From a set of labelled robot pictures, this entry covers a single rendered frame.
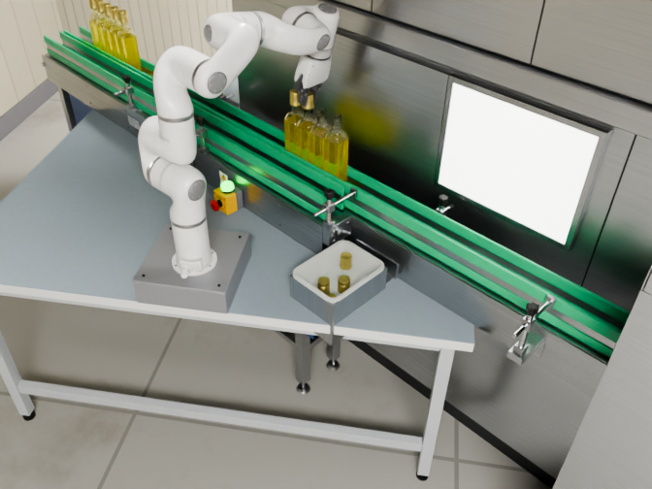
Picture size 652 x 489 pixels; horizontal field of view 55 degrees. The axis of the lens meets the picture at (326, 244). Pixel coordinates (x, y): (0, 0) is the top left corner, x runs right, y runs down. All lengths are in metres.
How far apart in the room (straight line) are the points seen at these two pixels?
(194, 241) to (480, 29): 0.90
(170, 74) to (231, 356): 1.44
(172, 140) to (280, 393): 1.29
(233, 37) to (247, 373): 1.51
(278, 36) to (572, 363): 1.07
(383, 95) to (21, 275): 1.19
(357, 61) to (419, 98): 0.24
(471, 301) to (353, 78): 0.74
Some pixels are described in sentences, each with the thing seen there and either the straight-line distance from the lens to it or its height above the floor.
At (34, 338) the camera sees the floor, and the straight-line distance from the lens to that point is 2.96.
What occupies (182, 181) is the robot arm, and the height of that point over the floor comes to 1.13.
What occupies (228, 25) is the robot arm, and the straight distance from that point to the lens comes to 1.50.
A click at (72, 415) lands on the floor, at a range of 2.62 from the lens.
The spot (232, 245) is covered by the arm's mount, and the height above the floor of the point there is 0.83.
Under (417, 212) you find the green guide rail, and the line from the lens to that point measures 1.83.
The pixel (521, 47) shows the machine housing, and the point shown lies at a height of 1.43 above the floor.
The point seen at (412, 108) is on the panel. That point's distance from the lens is 1.82.
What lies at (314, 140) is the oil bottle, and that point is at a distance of 1.92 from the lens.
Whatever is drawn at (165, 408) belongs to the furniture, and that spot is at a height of 0.19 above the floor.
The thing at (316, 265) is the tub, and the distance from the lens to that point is 1.80.
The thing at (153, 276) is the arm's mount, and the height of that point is 0.83.
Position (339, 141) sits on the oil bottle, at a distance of 1.86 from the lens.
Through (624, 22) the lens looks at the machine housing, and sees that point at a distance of 1.50.
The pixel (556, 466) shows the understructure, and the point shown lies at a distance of 2.29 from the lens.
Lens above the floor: 1.99
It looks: 39 degrees down
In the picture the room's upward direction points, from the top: 1 degrees clockwise
